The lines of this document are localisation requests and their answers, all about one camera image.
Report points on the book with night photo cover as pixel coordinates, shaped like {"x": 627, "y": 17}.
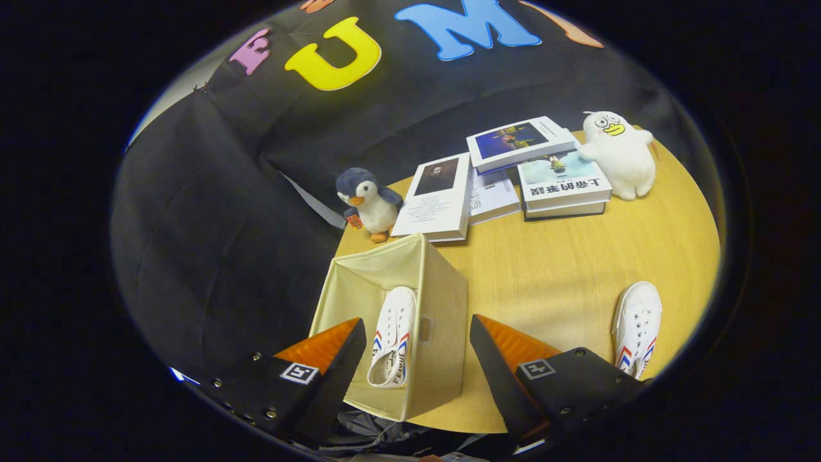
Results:
{"x": 513, "y": 141}

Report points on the grey penguin plush toy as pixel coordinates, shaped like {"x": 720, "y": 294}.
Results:
{"x": 375, "y": 205}

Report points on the book with portrait cover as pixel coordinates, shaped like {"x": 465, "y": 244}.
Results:
{"x": 436, "y": 205}

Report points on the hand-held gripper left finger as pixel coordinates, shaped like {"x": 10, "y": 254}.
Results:
{"x": 333, "y": 378}

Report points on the white canvas shoe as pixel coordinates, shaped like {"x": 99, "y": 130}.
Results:
{"x": 638, "y": 321}
{"x": 394, "y": 321}

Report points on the beige fabric storage box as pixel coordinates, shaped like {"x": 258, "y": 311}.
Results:
{"x": 442, "y": 301}

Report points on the white text-covered book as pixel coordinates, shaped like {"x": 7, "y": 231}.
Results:
{"x": 494, "y": 199}

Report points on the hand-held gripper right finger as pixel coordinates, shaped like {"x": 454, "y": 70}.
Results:
{"x": 503, "y": 385}

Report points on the book with pale sky cover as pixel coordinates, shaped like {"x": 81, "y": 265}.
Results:
{"x": 564, "y": 186}

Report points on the dark-edged thick book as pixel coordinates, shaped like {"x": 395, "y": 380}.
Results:
{"x": 564, "y": 215}

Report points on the black backdrop cloth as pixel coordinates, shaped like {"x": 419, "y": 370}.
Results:
{"x": 224, "y": 224}

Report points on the white duck plush toy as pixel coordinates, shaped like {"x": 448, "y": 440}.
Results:
{"x": 622, "y": 163}

